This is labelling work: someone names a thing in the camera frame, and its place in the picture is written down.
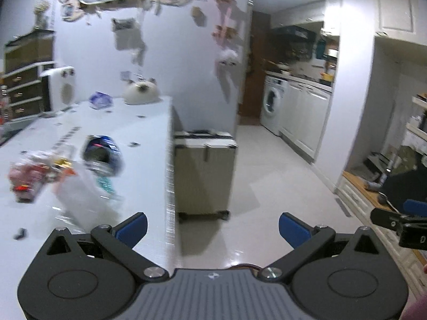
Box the white low cabinet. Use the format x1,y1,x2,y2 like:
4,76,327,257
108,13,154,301
336,171,426,298

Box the white crumpled plastic bag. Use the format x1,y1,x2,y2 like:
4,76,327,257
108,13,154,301
8,144,122,232

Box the crushed blue soda can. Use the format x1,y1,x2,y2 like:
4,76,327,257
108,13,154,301
81,135,123,175

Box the gold foil wrapper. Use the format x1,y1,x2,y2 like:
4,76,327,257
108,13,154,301
53,158,77,176

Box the beige ribbed rolling suitcase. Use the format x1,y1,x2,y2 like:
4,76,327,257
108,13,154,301
174,130,238,220

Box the white kitchen cabinets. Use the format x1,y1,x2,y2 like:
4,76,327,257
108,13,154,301
279,81,331,159

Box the blue tissue pack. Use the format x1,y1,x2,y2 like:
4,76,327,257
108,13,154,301
89,92,113,110

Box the white cat-shaped ceramic box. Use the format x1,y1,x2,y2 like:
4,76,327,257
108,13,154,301
122,78,160,106

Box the white washing machine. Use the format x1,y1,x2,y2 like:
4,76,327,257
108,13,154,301
260,75,288,136

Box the white space heater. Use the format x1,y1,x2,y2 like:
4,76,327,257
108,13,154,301
39,66,76,112

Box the dark drawer cabinet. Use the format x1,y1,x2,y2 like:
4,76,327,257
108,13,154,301
1,61,55,131

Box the water bottle red label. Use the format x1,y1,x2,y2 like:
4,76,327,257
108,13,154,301
0,85,12,126

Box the glass fish tank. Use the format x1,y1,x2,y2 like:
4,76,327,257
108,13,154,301
4,29,55,73

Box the dried flower bouquet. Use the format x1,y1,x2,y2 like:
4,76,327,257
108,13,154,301
33,0,51,29

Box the white plush wall toy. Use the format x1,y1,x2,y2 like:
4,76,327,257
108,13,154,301
216,49,239,66

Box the wall-mounted organizer pocket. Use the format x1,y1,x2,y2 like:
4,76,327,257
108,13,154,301
111,17,146,66

